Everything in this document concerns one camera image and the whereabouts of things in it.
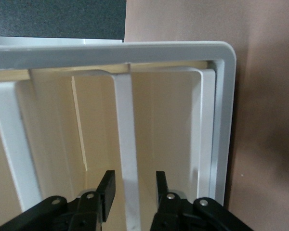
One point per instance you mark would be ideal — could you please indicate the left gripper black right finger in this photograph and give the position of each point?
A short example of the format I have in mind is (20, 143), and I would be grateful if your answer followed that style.
(178, 214)

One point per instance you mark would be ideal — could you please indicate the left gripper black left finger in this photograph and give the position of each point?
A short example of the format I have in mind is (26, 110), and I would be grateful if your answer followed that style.
(82, 214)

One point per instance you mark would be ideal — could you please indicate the white drawer cabinet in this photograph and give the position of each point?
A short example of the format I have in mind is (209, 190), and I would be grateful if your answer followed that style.
(135, 53)

